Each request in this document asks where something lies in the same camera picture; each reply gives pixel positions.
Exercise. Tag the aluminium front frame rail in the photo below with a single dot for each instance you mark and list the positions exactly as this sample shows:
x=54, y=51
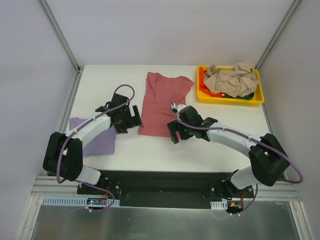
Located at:
x=281, y=191

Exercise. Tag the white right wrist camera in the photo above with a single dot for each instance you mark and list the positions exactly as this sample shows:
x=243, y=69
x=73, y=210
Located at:
x=176, y=108

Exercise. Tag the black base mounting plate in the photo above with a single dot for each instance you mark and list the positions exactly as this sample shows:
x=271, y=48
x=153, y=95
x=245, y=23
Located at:
x=179, y=190

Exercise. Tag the green t shirt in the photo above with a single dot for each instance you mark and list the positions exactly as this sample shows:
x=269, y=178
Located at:
x=246, y=97

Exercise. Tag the yellow plastic bin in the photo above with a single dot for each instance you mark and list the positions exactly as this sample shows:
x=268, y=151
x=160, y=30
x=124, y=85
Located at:
x=201, y=97

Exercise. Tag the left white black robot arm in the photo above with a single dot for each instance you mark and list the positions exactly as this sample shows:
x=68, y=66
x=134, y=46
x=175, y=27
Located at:
x=64, y=152

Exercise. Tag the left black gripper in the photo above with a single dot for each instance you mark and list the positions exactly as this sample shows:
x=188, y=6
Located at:
x=130, y=119

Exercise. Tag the orange t shirt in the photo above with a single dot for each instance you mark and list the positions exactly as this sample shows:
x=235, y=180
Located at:
x=203, y=88

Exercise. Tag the right white cable duct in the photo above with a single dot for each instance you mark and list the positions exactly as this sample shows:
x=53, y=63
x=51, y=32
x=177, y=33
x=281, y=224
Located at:
x=219, y=205

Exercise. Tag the white cable duct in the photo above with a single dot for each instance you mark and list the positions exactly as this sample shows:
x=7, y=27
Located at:
x=68, y=201
x=219, y=205

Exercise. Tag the folded lavender t shirt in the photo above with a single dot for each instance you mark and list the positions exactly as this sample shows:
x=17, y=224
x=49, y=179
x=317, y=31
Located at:
x=97, y=136

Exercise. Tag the right aluminium corner post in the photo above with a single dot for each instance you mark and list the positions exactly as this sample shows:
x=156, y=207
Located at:
x=278, y=32

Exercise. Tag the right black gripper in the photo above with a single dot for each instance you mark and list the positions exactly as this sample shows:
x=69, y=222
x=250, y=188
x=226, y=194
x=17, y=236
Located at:
x=178, y=130

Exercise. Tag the pink red t shirt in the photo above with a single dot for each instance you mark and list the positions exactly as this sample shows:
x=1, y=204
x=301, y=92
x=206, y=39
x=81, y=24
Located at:
x=160, y=92

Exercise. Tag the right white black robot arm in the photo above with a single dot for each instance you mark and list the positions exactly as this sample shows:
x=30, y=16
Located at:
x=267, y=157

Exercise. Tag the left aluminium corner post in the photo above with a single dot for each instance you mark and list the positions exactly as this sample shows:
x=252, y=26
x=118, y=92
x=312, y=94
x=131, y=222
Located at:
x=44, y=5

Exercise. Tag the beige crumpled t shirt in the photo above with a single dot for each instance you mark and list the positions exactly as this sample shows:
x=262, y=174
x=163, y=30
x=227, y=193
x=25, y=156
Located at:
x=239, y=81

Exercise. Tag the aluminium corner post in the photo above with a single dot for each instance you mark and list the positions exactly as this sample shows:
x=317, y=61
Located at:
x=44, y=5
x=278, y=32

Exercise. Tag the left white cable duct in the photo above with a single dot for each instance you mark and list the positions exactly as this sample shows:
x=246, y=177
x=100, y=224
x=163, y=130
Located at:
x=68, y=201

